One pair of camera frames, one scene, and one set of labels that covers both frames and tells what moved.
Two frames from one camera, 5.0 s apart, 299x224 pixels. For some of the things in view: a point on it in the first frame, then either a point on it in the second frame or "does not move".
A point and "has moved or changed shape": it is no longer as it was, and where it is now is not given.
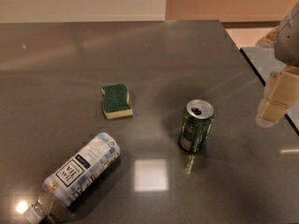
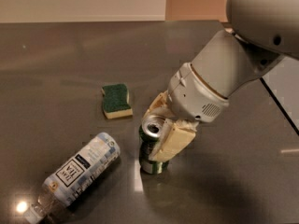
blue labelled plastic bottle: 70,180 does not move
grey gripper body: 288,42 -> 195,93
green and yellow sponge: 116,102 does not move
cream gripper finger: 268,40 -> 160,106
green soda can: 196,126 has moved or changed shape
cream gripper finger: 280,93 -> 175,137
